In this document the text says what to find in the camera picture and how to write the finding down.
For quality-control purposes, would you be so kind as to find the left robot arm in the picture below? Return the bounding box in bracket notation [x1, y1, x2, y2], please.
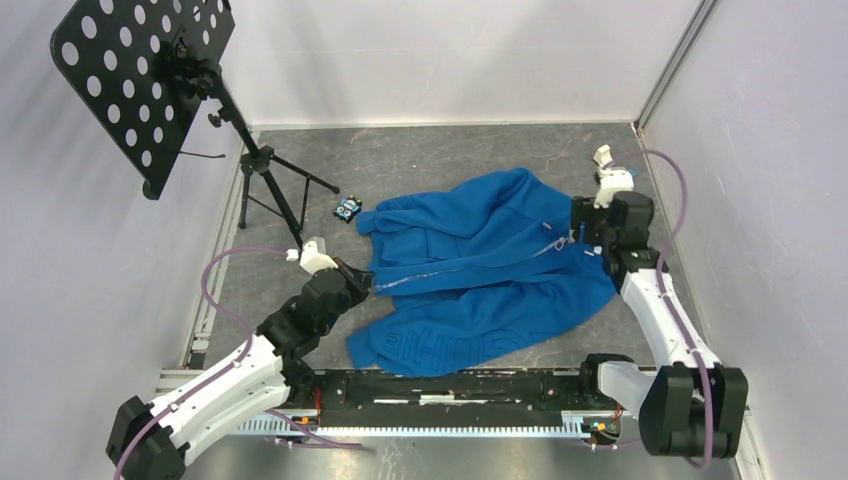
[106, 259, 375, 479]

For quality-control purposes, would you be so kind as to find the blue zip-up jacket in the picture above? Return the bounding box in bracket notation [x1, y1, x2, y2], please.
[346, 168, 615, 377]

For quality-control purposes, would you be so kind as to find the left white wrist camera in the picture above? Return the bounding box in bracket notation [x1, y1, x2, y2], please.
[285, 236, 338, 275]

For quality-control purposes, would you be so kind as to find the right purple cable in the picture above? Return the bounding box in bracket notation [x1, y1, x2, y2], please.
[609, 149, 715, 470]

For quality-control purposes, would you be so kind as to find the white toothed cable tray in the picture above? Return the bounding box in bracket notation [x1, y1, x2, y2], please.
[231, 413, 622, 440]

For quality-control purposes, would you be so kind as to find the small blue toy robot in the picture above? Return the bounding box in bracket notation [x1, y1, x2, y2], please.
[333, 195, 363, 224]

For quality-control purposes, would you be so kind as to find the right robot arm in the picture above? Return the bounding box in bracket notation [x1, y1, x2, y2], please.
[571, 191, 749, 464]

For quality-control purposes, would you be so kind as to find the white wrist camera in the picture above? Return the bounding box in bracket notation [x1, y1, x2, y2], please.
[285, 236, 338, 275]
[593, 168, 634, 209]

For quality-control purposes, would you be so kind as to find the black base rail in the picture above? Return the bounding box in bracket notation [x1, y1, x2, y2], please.
[283, 368, 617, 427]

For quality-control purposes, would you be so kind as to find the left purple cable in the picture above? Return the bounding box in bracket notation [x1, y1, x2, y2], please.
[112, 246, 364, 480]

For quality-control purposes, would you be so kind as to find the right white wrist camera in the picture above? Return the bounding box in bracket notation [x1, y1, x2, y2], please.
[593, 168, 634, 209]

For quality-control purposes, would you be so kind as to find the white blue toy block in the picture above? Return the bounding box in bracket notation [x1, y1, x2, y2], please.
[593, 145, 614, 170]

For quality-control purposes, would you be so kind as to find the black perforated music stand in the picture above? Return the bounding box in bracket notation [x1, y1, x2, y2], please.
[50, 0, 340, 246]

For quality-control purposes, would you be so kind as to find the purple cable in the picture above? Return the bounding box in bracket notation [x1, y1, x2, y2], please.
[609, 149, 715, 470]
[112, 246, 364, 480]

